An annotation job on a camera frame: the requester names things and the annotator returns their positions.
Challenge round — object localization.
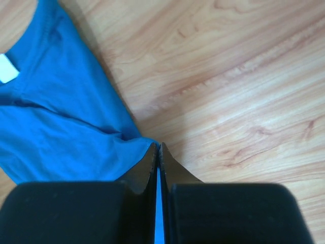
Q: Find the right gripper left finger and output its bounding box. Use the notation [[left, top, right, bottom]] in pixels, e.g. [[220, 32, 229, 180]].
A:
[[1, 144, 157, 243]]

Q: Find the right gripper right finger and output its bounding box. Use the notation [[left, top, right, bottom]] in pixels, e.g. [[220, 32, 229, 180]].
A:
[[159, 144, 313, 243]]

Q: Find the blue t shirt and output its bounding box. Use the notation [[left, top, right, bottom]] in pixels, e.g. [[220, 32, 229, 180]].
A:
[[1, 1, 165, 243]]

